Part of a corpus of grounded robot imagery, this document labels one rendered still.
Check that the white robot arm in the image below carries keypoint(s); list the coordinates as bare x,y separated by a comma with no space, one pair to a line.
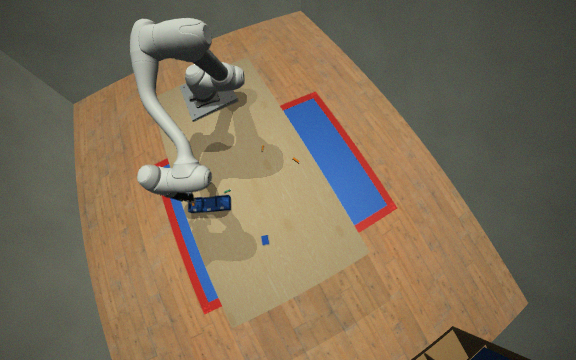
182,39

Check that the blue three-compartment bin rack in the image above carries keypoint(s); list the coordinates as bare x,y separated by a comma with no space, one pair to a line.
208,204

